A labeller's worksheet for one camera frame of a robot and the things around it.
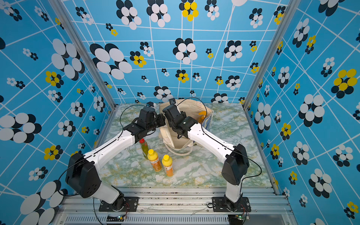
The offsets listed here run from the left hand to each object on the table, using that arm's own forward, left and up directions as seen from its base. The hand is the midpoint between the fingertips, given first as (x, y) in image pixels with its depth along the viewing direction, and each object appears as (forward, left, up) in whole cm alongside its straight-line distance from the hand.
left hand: (168, 116), depth 83 cm
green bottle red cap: (-16, +13, -10) cm, 23 cm away
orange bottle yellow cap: (-24, +7, -4) cm, 25 cm away
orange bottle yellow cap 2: (-27, -1, -4) cm, 27 cm away
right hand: (0, -6, +2) cm, 7 cm away
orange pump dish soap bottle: (+1, -21, +1) cm, 21 cm away
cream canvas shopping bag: (+5, -19, -1) cm, 20 cm away
